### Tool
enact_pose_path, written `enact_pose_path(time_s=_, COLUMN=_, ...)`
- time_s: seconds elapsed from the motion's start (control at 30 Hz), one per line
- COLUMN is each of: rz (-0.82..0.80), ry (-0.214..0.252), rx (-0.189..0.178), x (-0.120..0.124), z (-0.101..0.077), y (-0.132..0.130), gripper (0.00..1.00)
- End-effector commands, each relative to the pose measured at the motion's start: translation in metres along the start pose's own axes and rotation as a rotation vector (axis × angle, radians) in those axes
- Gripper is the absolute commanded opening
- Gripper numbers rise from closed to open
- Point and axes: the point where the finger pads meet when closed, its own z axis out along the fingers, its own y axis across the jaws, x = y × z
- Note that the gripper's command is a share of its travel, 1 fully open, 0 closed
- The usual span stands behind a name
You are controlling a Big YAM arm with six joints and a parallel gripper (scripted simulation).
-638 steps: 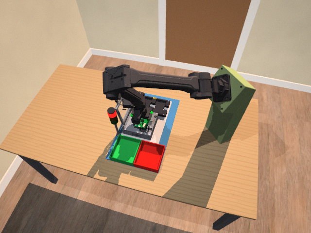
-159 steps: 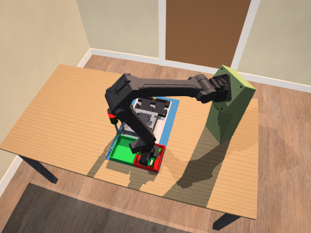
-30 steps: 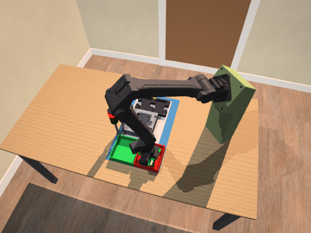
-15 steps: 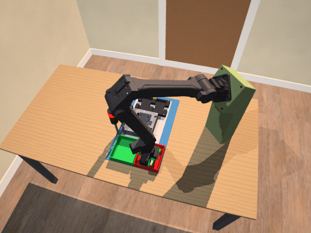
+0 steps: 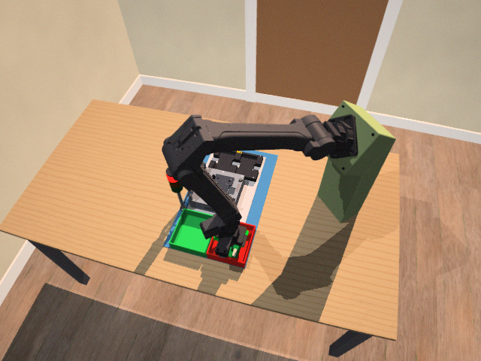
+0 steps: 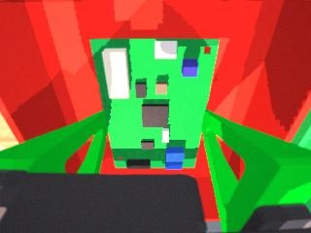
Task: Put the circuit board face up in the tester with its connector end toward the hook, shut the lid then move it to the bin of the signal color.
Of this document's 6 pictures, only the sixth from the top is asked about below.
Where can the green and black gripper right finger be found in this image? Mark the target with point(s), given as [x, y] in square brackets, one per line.
[277, 172]

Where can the green circuit board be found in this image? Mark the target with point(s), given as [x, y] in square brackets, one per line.
[154, 92]

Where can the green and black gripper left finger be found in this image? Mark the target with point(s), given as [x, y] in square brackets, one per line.
[48, 153]

